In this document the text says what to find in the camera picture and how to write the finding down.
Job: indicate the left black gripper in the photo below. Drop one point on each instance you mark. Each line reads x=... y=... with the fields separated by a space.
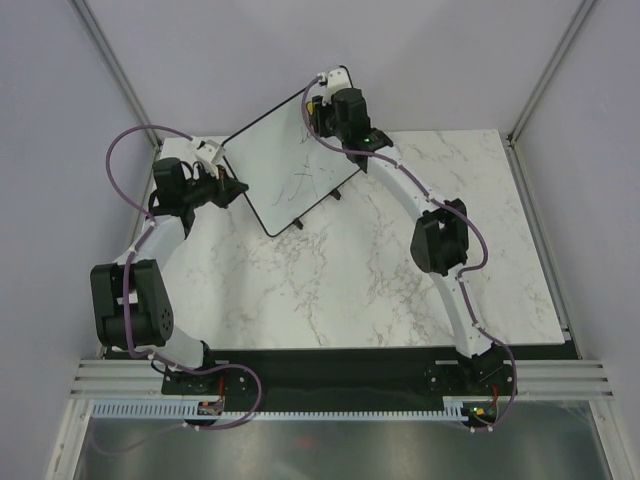
x=221 y=189

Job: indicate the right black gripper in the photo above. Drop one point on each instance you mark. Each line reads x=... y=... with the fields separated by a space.
x=321 y=107

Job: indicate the yellow black whiteboard eraser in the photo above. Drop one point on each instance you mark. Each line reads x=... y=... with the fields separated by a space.
x=314 y=110

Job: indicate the white whiteboard black frame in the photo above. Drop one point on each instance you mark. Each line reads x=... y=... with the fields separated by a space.
x=288 y=172

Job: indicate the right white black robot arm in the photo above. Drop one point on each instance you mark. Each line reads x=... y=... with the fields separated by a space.
x=445 y=243

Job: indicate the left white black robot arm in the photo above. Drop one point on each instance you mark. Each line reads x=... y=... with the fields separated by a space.
x=132 y=309

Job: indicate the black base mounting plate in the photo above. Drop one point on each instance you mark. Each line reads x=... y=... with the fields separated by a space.
x=349 y=379

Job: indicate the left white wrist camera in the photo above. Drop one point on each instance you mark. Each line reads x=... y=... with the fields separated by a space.
x=209 y=152

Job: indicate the right aluminium corner post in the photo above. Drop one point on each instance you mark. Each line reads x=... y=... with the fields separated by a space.
x=562 y=49

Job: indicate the aluminium corner post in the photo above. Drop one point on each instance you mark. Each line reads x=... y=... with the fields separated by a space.
x=562 y=49
x=102 y=45

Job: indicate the left aluminium corner post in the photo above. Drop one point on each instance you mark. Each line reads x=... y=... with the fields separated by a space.
x=102 y=45

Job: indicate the aluminium rail frame front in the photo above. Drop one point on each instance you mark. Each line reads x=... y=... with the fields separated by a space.
x=538 y=380

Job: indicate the white slotted cable duct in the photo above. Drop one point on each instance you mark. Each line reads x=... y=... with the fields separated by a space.
x=205 y=409

